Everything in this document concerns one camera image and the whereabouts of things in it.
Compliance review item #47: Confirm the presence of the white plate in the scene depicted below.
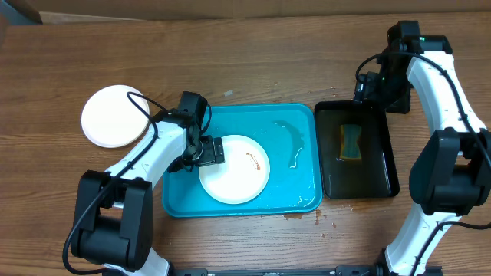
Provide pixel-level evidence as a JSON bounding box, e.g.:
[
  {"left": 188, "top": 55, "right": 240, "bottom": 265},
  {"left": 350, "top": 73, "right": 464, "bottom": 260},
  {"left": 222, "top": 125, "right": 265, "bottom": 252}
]
[
  {"left": 199, "top": 135, "right": 270, "bottom": 205},
  {"left": 81, "top": 84, "right": 150, "bottom": 148}
]

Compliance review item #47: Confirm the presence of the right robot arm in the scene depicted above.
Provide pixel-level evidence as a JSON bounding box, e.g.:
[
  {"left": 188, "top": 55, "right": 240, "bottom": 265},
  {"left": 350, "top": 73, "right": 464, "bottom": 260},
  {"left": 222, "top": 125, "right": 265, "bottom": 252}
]
[{"left": 354, "top": 21, "right": 490, "bottom": 275}]

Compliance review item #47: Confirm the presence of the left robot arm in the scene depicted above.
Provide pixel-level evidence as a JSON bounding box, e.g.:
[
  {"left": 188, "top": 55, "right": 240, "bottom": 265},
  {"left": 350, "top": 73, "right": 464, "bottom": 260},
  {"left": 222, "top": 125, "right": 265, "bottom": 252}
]
[{"left": 62, "top": 91, "right": 225, "bottom": 275}]

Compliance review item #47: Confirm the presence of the black water tray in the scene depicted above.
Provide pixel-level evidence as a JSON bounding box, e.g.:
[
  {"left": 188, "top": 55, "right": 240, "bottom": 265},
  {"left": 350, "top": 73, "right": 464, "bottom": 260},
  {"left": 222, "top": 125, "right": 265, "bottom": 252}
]
[{"left": 314, "top": 100, "right": 400, "bottom": 199}]

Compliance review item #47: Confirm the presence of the teal plastic tray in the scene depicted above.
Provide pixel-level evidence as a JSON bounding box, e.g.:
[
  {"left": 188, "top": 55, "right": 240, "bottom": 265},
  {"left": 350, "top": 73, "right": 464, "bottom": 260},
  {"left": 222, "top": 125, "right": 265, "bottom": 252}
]
[{"left": 162, "top": 103, "right": 322, "bottom": 218}]

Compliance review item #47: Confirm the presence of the green yellow sponge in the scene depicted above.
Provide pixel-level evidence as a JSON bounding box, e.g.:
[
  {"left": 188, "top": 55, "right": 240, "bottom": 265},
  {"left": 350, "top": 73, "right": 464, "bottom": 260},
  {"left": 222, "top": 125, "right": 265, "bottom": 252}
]
[{"left": 339, "top": 124, "right": 361, "bottom": 160}]

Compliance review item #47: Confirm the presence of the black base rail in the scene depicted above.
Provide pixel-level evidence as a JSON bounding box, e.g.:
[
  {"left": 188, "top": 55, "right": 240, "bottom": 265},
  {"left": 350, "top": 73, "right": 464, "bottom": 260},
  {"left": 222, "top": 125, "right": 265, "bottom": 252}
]
[{"left": 169, "top": 264, "right": 396, "bottom": 276}]

